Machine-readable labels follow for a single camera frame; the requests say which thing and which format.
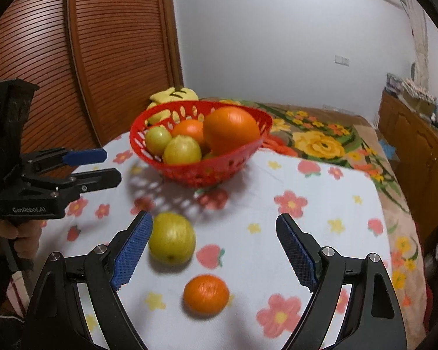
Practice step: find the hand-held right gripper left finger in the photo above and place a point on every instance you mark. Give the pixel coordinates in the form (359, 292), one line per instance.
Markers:
(131, 255)

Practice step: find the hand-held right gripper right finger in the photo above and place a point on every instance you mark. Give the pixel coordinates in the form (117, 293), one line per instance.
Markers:
(295, 251)

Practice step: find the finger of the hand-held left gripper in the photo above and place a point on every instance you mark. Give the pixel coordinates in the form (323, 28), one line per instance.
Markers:
(102, 178)
(84, 156)

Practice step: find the large yellow-green fruit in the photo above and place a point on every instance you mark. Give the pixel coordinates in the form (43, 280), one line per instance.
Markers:
(171, 238)

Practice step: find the green apple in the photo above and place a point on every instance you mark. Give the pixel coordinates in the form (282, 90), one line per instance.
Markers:
(157, 140)

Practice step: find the small yellow-green fruit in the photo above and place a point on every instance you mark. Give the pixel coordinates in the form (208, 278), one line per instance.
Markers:
(182, 151)
(208, 155)

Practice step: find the red plastic basket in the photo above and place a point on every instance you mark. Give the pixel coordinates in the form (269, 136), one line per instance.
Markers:
(237, 155)

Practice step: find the large orange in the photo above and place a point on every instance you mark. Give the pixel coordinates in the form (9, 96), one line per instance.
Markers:
(231, 129)

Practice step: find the person's left hand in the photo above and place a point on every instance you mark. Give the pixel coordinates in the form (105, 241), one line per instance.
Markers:
(25, 244)

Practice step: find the white flower-print blanket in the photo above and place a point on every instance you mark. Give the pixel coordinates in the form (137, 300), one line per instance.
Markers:
(332, 262)

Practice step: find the small orange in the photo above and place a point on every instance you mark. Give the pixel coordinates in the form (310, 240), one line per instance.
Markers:
(206, 295)

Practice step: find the medium orange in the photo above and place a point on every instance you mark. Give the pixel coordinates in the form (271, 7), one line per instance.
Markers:
(189, 131)

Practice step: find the yellow plush toy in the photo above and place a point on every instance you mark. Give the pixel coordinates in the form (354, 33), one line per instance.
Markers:
(175, 94)

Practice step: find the colourful floral blanket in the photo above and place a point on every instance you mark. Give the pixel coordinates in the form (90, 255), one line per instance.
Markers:
(317, 142)

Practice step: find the wooden slatted wardrobe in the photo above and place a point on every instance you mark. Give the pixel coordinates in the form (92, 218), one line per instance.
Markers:
(113, 43)

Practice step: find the wooden cabinet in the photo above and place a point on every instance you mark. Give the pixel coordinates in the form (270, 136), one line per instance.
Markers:
(416, 160)

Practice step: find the assorted small containers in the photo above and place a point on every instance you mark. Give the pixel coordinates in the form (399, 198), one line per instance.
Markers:
(419, 94)

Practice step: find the patterned curtain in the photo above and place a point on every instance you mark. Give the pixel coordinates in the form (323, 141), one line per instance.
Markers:
(418, 43)

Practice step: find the white wall socket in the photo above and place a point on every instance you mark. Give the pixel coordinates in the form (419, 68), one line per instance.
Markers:
(342, 60)

